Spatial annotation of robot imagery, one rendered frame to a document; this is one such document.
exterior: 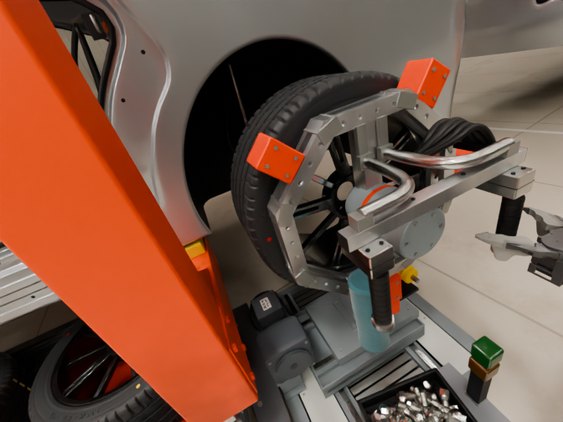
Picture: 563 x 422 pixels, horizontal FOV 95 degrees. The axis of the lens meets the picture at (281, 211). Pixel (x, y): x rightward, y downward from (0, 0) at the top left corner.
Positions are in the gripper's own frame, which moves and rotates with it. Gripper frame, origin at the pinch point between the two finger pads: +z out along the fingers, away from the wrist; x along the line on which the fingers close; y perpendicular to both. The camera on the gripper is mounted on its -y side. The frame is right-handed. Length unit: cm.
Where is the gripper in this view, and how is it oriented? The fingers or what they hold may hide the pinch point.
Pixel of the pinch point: (498, 218)
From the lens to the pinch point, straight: 74.8
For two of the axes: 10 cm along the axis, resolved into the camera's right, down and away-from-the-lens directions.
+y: 2.6, 8.3, 4.9
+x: 8.9, -4.0, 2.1
